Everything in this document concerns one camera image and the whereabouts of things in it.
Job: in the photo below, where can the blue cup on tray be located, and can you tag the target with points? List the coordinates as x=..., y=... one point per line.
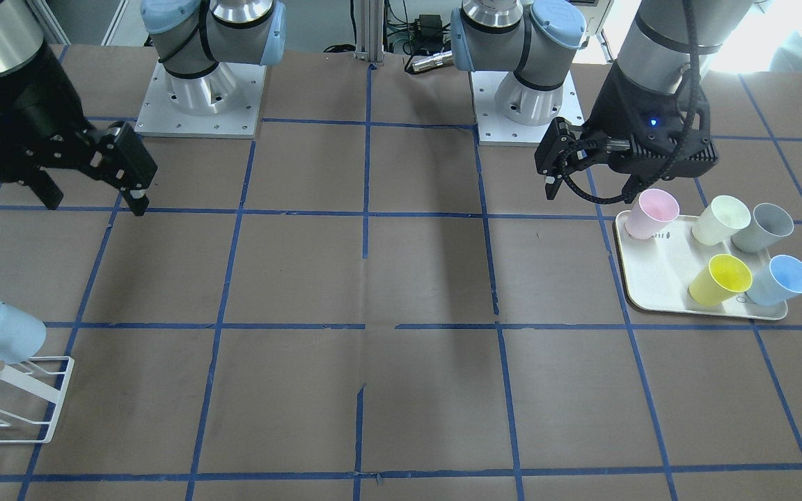
x=776, y=282

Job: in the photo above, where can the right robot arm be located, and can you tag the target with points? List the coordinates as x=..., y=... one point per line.
x=200, y=44

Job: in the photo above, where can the pink cup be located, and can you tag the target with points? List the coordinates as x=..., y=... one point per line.
x=653, y=210

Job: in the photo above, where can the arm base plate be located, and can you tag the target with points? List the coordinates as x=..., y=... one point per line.
x=509, y=113
x=223, y=104

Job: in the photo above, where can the pale green cup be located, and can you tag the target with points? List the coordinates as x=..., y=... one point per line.
x=724, y=216

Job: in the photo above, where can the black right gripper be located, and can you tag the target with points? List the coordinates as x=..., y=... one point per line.
x=37, y=104

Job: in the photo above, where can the yellow cup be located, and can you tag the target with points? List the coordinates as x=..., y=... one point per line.
x=724, y=277

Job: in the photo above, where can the grey cup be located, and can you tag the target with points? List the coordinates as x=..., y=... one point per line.
x=769, y=224

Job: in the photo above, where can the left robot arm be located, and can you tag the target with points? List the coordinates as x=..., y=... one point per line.
x=668, y=43

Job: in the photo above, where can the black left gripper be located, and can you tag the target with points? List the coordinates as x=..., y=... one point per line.
x=615, y=104

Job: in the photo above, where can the cream plastic tray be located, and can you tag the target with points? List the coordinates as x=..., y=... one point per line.
x=658, y=271

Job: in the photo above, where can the white wire cup rack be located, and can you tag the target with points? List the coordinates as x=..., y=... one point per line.
x=32, y=397

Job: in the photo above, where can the light blue cup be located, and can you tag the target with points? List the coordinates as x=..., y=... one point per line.
x=21, y=335

